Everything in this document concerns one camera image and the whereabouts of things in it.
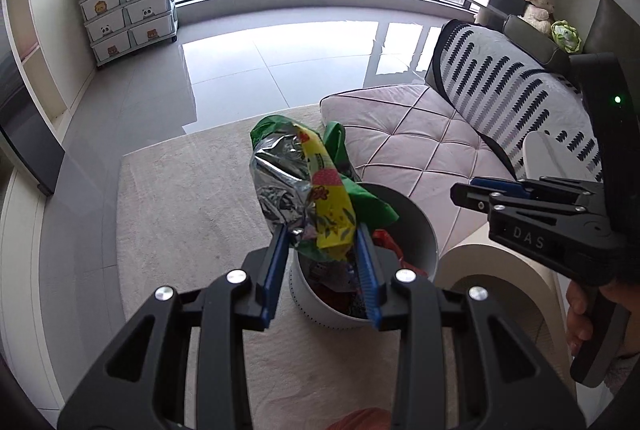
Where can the person's leg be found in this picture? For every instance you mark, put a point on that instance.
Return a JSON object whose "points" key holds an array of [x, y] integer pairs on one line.
{"points": [[360, 420]]}

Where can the person's right hand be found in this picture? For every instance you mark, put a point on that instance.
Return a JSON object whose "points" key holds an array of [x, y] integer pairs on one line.
{"points": [[580, 310]]}

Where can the grey sofa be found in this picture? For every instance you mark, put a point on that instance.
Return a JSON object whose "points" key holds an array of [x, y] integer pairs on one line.
{"points": [[605, 24]]}

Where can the red plastic packet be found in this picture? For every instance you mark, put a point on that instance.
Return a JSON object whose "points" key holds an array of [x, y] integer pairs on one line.
{"points": [[400, 255]]}

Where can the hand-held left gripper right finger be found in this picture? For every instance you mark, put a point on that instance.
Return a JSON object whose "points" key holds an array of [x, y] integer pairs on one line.
{"points": [[370, 280]]}

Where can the green yellow foil snack wrapper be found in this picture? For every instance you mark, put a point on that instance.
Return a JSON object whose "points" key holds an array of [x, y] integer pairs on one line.
{"points": [[330, 190]]}

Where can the white animal print drawer cabinet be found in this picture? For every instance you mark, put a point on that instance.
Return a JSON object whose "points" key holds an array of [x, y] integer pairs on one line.
{"points": [[127, 2]]}

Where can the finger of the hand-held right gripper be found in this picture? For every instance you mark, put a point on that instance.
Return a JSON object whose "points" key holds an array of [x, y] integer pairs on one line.
{"points": [[495, 186], [475, 199]]}

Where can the white open shelf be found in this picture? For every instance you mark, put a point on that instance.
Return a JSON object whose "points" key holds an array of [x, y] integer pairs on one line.
{"points": [[35, 49]]}

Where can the green cabbage plush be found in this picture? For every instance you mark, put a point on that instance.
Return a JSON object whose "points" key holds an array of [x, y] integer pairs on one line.
{"points": [[566, 37]]}

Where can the white round trash bin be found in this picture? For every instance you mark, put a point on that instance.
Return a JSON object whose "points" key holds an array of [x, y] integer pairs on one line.
{"points": [[415, 230]]}

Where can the beige rug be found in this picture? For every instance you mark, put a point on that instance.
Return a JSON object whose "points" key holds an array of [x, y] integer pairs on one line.
{"points": [[190, 220]]}

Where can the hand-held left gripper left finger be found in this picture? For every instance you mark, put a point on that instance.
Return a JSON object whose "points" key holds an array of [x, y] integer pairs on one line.
{"points": [[272, 280]]}

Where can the pink quilted ottoman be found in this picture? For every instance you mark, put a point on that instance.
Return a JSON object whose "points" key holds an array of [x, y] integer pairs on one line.
{"points": [[425, 134]]}

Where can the beige plush toy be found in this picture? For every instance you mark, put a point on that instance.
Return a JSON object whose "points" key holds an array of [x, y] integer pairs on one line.
{"points": [[539, 7]]}

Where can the white marble round table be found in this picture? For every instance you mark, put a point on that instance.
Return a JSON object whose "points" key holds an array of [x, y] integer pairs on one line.
{"points": [[505, 290]]}

